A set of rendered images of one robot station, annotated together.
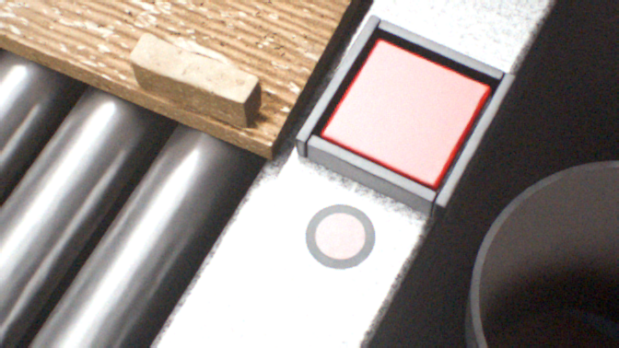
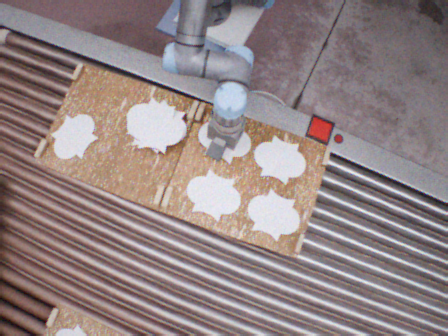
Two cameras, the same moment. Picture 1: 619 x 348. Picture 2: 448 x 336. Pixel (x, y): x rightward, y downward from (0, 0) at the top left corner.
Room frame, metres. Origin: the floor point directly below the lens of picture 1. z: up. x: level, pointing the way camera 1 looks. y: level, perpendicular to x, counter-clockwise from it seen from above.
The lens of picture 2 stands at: (0.70, 0.38, 2.30)
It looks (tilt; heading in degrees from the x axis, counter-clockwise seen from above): 74 degrees down; 251
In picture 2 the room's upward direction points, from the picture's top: 9 degrees clockwise
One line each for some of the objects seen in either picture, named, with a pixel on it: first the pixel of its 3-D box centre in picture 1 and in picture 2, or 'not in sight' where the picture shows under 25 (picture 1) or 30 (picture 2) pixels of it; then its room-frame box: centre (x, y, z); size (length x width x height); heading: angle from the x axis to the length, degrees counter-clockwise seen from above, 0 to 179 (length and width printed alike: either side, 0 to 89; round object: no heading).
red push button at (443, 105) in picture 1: (405, 117); (320, 129); (0.26, -0.05, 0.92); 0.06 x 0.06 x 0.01; 57
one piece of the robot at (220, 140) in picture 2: not in sight; (221, 134); (0.57, -0.04, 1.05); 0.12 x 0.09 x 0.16; 53
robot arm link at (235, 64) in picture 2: not in sight; (229, 67); (0.53, -0.15, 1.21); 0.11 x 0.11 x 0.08; 69
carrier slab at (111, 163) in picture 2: not in sight; (116, 132); (0.86, -0.14, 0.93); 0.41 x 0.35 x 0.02; 150
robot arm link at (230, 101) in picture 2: not in sight; (230, 104); (0.55, -0.06, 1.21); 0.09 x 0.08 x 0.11; 69
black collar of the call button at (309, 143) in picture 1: (405, 115); (320, 129); (0.26, -0.05, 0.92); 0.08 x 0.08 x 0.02; 57
